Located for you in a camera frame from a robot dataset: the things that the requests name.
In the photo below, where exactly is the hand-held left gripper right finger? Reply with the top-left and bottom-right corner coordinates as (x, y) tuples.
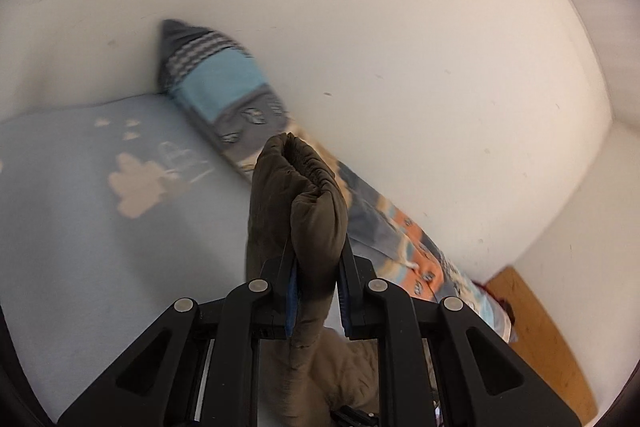
(337, 239), (584, 427)

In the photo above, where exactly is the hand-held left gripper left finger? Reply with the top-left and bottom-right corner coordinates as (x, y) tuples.
(57, 246), (301, 427)

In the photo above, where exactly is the brown puffer jacket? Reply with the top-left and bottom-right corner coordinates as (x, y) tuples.
(245, 133), (382, 427)

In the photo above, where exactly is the light blue cloud-print blanket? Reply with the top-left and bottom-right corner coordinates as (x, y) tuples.
(0, 94), (261, 424)

